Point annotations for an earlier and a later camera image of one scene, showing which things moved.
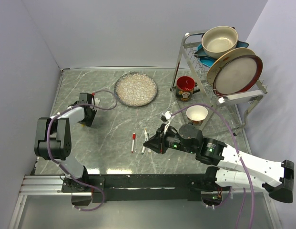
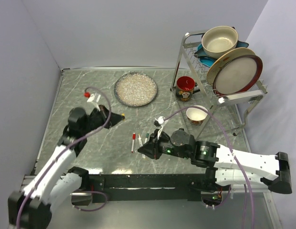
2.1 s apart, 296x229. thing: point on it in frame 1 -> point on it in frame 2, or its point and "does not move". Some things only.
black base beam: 141,188 does not move
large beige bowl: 217,40 does not move
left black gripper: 89,123 -> 114,119
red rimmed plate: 237,74 does not move
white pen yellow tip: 147,136 -> 141,145
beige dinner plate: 222,57 does not move
